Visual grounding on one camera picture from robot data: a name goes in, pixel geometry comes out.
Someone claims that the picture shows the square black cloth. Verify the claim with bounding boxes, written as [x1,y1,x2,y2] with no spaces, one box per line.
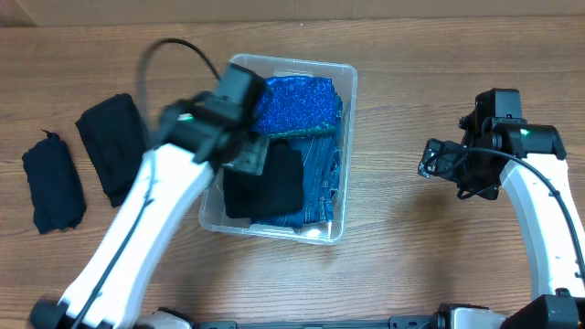
[223,143,303,218]

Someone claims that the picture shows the sparkly blue cloth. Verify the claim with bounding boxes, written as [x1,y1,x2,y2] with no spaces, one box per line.
[250,76,343,139]

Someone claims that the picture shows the clear plastic storage bin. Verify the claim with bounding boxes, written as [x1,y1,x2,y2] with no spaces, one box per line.
[198,53,358,245]

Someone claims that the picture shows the blue denim jeans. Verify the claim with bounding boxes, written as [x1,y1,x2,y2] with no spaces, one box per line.
[251,133,340,229]

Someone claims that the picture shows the long black cloth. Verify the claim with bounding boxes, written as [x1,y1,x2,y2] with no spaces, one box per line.
[76,93,146,207]

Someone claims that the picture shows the small black cloth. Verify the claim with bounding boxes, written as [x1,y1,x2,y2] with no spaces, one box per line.
[22,130,87,234]

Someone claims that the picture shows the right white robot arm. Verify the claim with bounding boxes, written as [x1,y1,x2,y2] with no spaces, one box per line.
[418,89,584,328]

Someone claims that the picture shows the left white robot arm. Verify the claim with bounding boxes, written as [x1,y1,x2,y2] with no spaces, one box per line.
[29,64,267,328]

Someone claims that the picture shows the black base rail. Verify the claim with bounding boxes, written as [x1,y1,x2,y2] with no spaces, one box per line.
[193,314,449,329]

